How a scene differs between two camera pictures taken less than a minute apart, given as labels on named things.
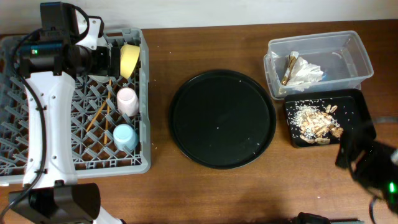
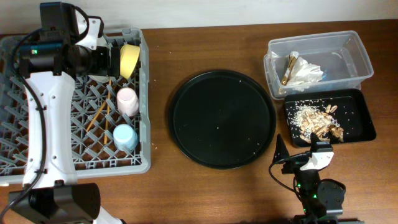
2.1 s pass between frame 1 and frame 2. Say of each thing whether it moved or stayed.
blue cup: stayed
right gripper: moved
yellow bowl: stayed
